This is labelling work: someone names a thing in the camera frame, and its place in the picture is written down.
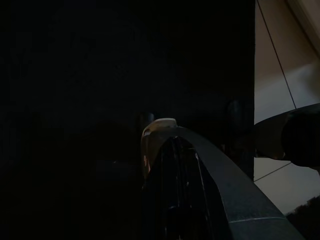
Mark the black floor mat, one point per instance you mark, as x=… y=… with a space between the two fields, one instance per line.
x=75 y=75

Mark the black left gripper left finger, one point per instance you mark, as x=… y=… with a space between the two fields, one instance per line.
x=175 y=187

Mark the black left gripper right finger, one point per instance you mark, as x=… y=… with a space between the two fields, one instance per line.
x=237 y=190

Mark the robot dark grey leg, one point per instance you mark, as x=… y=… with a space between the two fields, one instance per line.
x=300 y=140

